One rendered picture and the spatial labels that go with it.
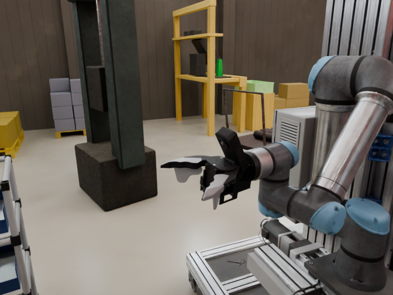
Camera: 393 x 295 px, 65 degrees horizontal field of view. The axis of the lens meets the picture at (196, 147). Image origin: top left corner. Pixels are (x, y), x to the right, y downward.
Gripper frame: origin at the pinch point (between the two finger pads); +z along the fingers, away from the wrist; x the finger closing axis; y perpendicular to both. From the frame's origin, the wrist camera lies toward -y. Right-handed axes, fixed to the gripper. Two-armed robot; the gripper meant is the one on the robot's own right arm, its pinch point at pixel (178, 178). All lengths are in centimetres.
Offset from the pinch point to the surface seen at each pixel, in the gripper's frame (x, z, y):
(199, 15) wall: 567, -431, -30
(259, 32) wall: 522, -588, -1
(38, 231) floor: 206, 2, 153
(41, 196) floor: 280, -15, 163
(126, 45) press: 217, -89, -1
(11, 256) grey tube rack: 104, 27, 88
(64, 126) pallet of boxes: 524, -104, 176
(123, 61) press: 215, -85, 12
